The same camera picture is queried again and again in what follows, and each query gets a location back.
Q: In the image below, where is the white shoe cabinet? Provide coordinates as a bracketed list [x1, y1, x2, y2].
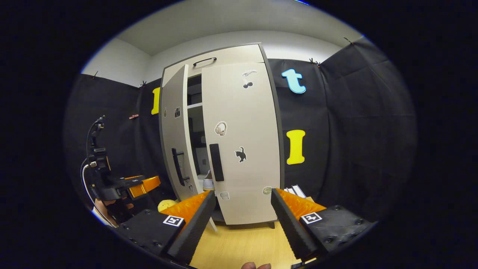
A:
[159, 43, 286, 225]

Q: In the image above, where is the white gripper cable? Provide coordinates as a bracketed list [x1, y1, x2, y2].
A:
[81, 164, 114, 228]

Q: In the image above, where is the white shoe cabinet door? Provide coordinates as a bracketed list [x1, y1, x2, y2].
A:
[201, 62, 281, 225]
[161, 64, 200, 202]

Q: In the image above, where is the beige cabinet drawer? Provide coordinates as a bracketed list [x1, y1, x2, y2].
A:
[163, 44, 266, 77]

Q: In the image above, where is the black backdrop cloth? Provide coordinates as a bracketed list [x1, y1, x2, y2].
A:
[63, 37, 417, 225]

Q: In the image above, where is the yellow plush toy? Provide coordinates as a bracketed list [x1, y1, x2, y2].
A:
[158, 199, 180, 213]

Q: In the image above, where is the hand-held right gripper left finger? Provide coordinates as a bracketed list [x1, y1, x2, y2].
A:
[116, 190, 217, 265]

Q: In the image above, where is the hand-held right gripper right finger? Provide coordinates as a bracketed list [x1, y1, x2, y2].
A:
[271, 188, 376, 262]

